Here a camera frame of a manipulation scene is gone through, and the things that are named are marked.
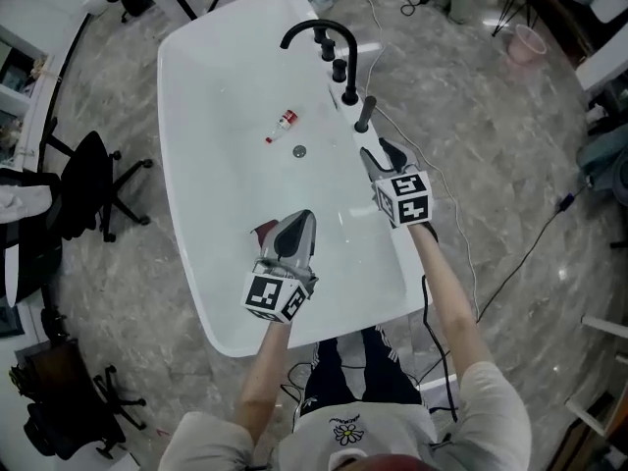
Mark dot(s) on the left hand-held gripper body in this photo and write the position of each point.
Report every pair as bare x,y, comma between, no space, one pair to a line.
267,292

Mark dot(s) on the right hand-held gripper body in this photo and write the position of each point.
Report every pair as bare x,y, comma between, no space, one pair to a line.
407,199

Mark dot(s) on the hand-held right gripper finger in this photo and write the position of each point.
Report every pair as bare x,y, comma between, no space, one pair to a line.
373,167
402,159

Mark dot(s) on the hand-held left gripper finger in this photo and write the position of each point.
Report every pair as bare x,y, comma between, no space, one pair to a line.
299,243
264,231

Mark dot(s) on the black handheld shower wand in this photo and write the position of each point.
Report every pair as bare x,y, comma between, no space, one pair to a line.
366,113

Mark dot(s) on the person's left forearm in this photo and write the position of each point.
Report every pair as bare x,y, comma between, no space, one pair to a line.
265,371

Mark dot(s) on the person's right forearm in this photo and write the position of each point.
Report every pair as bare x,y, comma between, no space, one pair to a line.
441,287

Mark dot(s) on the white bathtub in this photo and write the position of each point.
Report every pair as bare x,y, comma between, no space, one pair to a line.
221,165

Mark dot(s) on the black gooseneck bathtub faucet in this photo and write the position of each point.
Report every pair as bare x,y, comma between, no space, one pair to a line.
351,71

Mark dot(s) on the clear bottle with red cap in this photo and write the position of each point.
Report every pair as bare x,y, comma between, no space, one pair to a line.
287,120

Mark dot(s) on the person's black trousers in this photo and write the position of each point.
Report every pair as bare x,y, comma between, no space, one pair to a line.
329,381

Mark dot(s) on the pink plastic bin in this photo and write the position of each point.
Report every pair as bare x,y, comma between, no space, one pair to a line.
522,52

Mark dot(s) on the black office chair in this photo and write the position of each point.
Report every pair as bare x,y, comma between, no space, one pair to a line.
83,179

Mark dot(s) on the person's white shirt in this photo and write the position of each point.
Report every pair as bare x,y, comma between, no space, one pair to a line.
402,430

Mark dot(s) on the teal padded chair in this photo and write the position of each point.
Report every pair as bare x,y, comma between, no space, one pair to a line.
603,150

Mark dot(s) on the dark table with black legs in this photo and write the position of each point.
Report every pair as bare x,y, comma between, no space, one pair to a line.
554,3

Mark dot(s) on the black chair with white jacket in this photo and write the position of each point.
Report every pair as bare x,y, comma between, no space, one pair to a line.
29,233

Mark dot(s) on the black chair with bag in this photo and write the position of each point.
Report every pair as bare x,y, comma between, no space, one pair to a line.
64,410

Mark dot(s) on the white shelf unit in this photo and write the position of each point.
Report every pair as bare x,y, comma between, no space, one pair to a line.
29,96

